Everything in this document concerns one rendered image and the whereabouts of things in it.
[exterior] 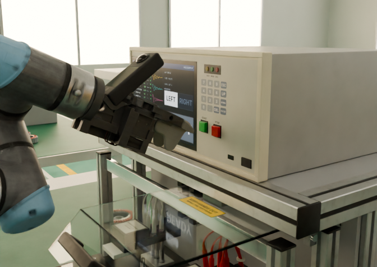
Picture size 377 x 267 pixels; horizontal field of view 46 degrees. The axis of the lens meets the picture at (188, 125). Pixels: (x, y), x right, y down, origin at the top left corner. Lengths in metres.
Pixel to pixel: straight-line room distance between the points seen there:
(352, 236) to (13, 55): 0.58
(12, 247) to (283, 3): 6.79
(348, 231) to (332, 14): 7.85
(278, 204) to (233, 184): 0.10
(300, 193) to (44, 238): 0.93
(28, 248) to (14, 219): 0.76
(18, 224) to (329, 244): 0.45
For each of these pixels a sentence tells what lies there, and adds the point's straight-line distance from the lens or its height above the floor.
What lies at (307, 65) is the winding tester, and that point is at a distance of 0.75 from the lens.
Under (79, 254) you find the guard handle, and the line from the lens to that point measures 0.62.
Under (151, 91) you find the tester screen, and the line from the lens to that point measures 0.95.
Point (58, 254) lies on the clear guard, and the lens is 0.74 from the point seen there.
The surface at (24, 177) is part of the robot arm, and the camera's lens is 0.63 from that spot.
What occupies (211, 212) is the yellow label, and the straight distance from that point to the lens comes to 0.72.
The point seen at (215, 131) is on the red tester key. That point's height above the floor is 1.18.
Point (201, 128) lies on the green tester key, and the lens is 0.80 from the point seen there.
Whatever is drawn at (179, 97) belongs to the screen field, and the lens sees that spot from 0.86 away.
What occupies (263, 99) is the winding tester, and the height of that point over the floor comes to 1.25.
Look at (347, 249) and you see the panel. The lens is 0.79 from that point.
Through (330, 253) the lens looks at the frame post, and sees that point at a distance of 0.74.
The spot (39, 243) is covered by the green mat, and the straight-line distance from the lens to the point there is 1.40.
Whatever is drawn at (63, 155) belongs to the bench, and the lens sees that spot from 2.36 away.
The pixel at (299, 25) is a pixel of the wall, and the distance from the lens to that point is 7.99.
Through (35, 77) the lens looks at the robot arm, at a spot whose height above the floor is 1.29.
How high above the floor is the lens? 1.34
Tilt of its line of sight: 11 degrees down
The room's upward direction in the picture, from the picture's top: straight up
